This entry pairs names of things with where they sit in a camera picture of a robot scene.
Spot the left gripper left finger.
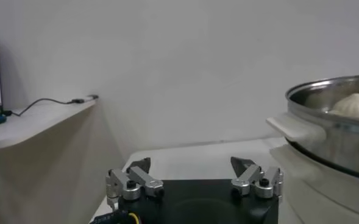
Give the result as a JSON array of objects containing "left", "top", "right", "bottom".
[{"left": 105, "top": 157, "right": 165, "bottom": 211}]

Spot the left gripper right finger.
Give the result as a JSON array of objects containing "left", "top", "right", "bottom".
[{"left": 230, "top": 156, "right": 284, "bottom": 200}]

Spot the white steamed baozi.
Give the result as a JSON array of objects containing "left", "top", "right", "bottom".
[{"left": 328, "top": 93, "right": 359, "bottom": 121}]

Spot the stainless steel steamer basket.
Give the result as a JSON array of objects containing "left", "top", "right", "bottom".
[{"left": 285, "top": 74, "right": 359, "bottom": 182}]

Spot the cream electric cooker pot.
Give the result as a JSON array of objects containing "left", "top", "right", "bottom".
[{"left": 266, "top": 112, "right": 359, "bottom": 224}]

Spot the white side desk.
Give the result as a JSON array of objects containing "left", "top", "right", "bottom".
[{"left": 0, "top": 99, "right": 125, "bottom": 224}]

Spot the black cable with adapter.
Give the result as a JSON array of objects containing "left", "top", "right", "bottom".
[{"left": 2, "top": 94, "right": 99, "bottom": 117}]

